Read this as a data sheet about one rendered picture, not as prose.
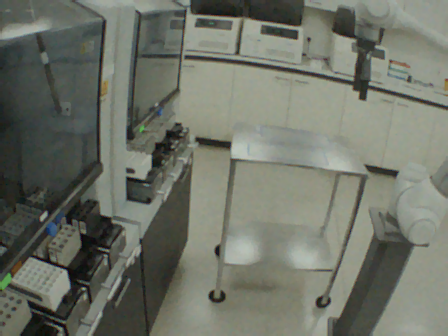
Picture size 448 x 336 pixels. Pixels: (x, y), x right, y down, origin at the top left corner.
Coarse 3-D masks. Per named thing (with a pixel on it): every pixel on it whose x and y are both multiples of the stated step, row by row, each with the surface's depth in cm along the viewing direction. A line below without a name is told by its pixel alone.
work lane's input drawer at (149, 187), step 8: (152, 168) 148; (128, 176) 140; (152, 176) 142; (160, 176) 149; (128, 184) 140; (136, 184) 139; (144, 184) 139; (152, 184) 139; (160, 184) 150; (128, 192) 141; (136, 192) 140; (144, 192) 140; (152, 192) 140; (160, 192) 146; (168, 192) 147; (152, 200) 142
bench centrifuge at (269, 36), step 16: (256, 0) 348; (272, 0) 342; (288, 0) 337; (304, 0) 331; (256, 16) 377; (272, 16) 370; (288, 16) 364; (256, 32) 337; (272, 32) 336; (288, 32) 335; (240, 48) 346; (256, 48) 342; (272, 48) 340; (288, 48) 337
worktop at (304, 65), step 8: (208, 56) 349; (216, 56) 348; (224, 56) 347; (232, 56) 346; (240, 56) 349; (248, 56) 355; (272, 64) 343; (280, 64) 342; (288, 64) 341; (296, 64) 350; (304, 64) 356; (328, 64) 386; (320, 72) 338; (328, 72) 338; (352, 80) 336; (384, 88) 332; (392, 88) 331; (400, 88) 338; (416, 96) 329; (424, 96) 328; (432, 96) 339
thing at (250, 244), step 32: (256, 128) 197; (288, 128) 203; (256, 160) 163; (288, 160) 166; (320, 160) 170; (352, 160) 174; (224, 224) 177; (256, 224) 221; (288, 224) 223; (352, 224) 174; (224, 256) 184; (256, 256) 194; (288, 256) 196; (320, 256) 197
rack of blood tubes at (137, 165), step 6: (126, 156) 144; (132, 156) 144; (138, 156) 145; (144, 156) 146; (150, 156) 146; (126, 162) 140; (132, 162) 140; (138, 162) 140; (144, 162) 140; (150, 162) 146; (126, 168) 148; (132, 168) 148; (138, 168) 138; (144, 168) 139; (150, 168) 147; (126, 174) 140; (132, 174) 140; (138, 174) 139; (144, 174) 141
